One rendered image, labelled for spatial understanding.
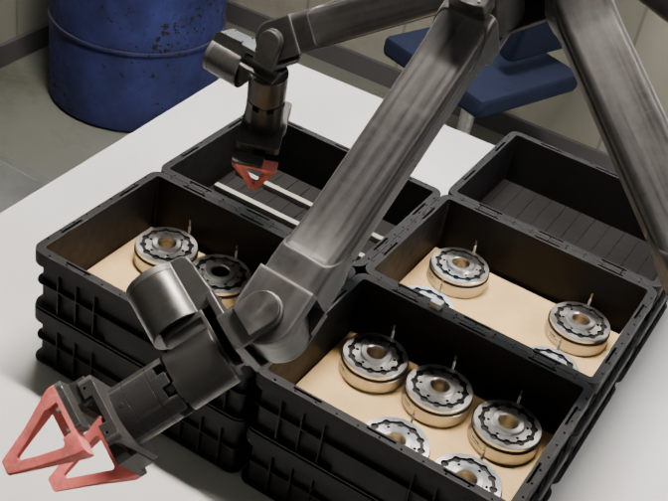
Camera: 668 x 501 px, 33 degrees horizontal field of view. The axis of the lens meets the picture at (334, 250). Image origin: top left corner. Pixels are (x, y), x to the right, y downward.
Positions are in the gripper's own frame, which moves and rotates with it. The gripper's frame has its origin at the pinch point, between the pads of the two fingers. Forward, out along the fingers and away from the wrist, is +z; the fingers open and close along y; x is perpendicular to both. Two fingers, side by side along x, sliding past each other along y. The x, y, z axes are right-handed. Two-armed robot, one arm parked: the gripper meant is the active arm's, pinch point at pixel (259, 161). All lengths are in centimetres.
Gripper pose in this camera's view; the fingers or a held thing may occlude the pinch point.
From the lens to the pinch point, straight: 180.4
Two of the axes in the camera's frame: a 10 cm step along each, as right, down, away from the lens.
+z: -1.2, 6.0, 7.9
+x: 9.8, 1.9, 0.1
